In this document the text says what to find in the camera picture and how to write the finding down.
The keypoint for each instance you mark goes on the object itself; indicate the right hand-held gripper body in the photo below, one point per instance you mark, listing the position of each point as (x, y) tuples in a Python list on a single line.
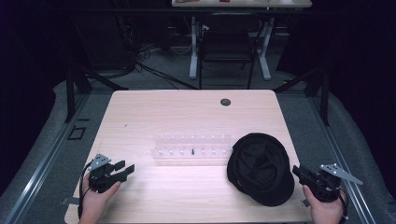
[(323, 186)]

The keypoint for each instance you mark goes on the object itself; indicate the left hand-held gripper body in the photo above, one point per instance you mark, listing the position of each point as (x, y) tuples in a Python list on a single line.
[(101, 182)]

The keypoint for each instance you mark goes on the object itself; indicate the black cap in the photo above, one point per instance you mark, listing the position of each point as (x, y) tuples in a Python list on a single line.
[(260, 169)]

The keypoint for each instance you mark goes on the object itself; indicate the person's left hand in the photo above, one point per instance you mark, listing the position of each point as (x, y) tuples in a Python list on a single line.
[(95, 203)]

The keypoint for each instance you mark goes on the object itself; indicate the person's right hand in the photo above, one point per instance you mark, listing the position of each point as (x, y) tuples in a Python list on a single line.
[(325, 213)]

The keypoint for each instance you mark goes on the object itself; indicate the grey tape piece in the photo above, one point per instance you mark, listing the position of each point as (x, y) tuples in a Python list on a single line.
[(306, 202), (69, 200)]

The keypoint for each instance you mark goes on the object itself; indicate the black tape square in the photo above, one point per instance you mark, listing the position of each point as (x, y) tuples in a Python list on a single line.
[(76, 133)]

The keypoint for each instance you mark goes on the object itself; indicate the black tape strip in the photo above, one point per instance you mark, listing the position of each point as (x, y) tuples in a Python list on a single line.
[(83, 119)]

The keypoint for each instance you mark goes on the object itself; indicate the clear acrylic peg rack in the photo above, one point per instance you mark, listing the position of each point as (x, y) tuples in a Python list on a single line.
[(193, 143)]

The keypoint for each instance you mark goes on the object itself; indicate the black metal stand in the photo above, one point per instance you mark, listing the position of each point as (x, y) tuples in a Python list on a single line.
[(71, 93), (324, 96)]

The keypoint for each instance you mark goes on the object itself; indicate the grey round table grommet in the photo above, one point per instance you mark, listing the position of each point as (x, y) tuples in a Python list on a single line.
[(225, 102)]

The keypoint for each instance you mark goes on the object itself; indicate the black chair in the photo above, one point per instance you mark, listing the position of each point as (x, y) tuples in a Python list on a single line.
[(227, 45)]

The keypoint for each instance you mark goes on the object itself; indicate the white desk with white legs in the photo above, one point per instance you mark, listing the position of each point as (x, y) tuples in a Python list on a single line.
[(241, 3)]

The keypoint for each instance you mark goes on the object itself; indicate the aluminium floor rail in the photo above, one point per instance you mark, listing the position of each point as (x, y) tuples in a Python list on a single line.
[(40, 174), (342, 161)]

